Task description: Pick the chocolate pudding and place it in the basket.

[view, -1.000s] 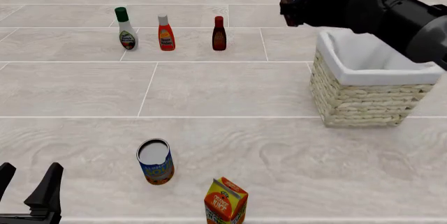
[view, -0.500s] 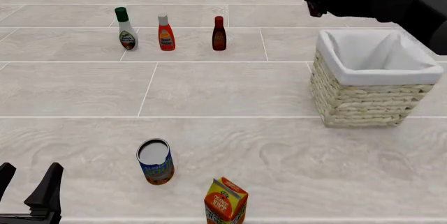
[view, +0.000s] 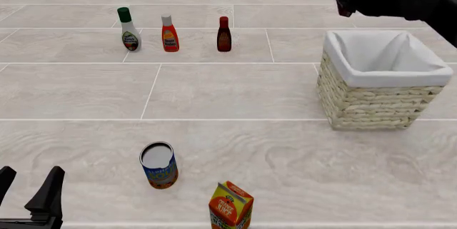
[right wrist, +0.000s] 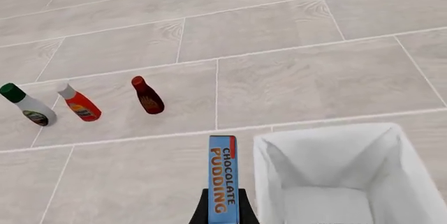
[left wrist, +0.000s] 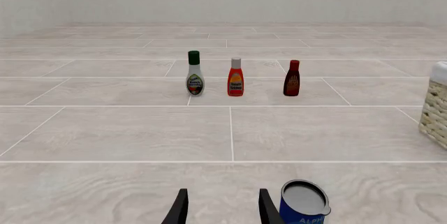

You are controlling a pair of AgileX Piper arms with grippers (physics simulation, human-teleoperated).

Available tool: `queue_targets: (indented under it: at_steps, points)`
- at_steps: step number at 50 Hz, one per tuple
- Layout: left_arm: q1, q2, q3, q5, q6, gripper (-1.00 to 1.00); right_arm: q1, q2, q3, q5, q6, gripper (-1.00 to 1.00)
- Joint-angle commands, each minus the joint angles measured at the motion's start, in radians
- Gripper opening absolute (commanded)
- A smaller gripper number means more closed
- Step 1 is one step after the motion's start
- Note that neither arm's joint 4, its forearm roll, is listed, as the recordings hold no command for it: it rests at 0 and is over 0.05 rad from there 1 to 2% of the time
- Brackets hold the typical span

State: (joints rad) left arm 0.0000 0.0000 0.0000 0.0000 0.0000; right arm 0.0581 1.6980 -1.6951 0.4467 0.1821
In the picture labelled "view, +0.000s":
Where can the orange juice carton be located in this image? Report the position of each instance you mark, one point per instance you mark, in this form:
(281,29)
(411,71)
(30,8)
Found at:
(230,210)

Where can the dark brown sauce bottle red cap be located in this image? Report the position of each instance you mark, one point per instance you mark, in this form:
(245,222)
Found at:
(224,39)

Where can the orange-red sauce bottle white cap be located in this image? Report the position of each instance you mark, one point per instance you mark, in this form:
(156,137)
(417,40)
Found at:
(170,37)

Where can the blue alphabet soup can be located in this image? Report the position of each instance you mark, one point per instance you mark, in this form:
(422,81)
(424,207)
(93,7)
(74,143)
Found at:
(160,170)

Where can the woven basket with white lining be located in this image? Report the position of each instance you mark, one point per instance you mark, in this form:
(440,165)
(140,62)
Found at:
(378,87)

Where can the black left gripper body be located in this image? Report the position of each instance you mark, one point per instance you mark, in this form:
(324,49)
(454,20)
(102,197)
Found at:
(21,225)

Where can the white dressing bottle green cap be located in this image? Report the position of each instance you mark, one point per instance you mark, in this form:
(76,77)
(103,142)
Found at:
(130,36)

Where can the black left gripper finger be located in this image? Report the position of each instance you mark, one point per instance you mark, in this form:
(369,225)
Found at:
(50,197)
(5,178)

